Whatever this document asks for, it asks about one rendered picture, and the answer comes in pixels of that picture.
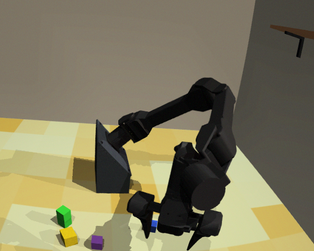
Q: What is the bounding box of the green block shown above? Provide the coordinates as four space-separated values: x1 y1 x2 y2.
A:
56 205 72 222
57 218 72 228

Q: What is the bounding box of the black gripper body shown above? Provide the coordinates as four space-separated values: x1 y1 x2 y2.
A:
127 181 223 236

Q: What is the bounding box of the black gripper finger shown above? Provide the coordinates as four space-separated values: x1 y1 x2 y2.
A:
133 210 153 239
187 223 211 250

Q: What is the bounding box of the yellow block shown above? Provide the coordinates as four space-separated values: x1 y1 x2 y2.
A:
60 227 78 247

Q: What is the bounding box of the blue block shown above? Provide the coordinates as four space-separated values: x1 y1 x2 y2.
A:
150 220 158 233

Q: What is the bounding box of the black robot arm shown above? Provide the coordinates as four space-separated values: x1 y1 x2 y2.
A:
105 77 237 236

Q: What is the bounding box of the purple block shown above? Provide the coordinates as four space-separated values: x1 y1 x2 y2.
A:
91 235 103 250

